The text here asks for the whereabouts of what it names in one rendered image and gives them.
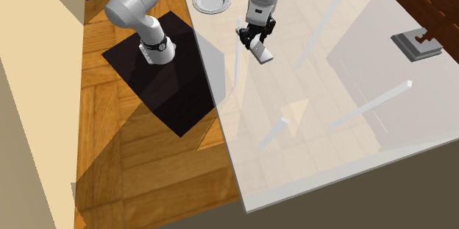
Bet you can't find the dark brown wooden cabinet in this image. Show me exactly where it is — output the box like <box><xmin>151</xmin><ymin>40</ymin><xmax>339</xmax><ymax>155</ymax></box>
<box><xmin>381</xmin><ymin>0</ymin><xmax>459</xmax><ymax>66</ymax></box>

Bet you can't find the black robot stand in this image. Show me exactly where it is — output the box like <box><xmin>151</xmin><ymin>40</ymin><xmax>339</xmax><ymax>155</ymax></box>
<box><xmin>101</xmin><ymin>10</ymin><xmax>227</xmax><ymax>139</ymax></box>

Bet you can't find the grey stepped flat block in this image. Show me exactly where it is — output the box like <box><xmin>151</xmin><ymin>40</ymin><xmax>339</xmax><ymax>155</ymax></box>
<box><xmin>390</xmin><ymin>27</ymin><xmax>444</xmax><ymax>63</ymax></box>

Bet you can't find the glass table with white legs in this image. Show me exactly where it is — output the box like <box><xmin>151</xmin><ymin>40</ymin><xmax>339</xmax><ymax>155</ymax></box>
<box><xmin>183</xmin><ymin>0</ymin><xmax>459</xmax><ymax>215</ymax></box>

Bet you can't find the grey flat rectangular slab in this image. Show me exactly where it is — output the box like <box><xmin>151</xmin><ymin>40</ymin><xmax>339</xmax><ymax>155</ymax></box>
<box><xmin>235</xmin><ymin>27</ymin><xmax>274</xmax><ymax>66</ymax></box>

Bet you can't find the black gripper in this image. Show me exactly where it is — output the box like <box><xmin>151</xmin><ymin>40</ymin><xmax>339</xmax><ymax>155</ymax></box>
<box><xmin>238</xmin><ymin>17</ymin><xmax>277</xmax><ymax>51</ymax></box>

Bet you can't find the grey round plate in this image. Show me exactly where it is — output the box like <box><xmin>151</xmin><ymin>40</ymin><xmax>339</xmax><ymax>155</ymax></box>
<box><xmin>191</xmin><ymin>0</ymin><xmax>232</xmax><ymax>15</ymax></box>

